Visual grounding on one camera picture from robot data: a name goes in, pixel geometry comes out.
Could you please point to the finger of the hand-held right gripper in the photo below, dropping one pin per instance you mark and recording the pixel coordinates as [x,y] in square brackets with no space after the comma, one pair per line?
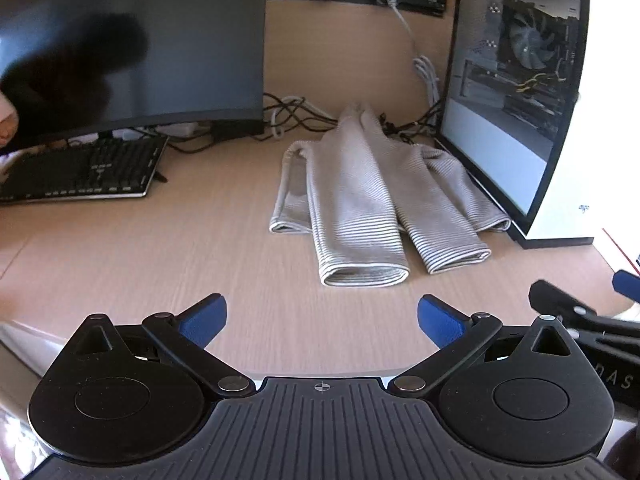
[560,299]
[627,285]

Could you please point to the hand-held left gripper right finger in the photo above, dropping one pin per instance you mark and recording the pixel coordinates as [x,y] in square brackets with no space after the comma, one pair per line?
[442,321]

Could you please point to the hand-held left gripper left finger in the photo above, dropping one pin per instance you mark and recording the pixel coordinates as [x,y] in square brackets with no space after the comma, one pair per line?
[202,320]

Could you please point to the grey striped pants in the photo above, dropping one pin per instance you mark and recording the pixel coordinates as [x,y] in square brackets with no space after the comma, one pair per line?
[360,195]

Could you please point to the white power strip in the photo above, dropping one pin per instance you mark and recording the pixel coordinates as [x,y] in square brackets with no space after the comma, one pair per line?
[187,129]

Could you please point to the black keyboard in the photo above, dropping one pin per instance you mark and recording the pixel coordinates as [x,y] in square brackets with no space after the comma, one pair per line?
[85,167]

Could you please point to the white computer case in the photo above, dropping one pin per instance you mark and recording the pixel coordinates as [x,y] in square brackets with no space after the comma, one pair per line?
[520,95]

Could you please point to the pale fluffy thing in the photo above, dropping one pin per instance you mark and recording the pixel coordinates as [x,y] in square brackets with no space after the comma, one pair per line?
[7,120]

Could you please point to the black curved monitor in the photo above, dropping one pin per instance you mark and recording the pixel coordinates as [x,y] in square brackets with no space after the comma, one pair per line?
[135,45]

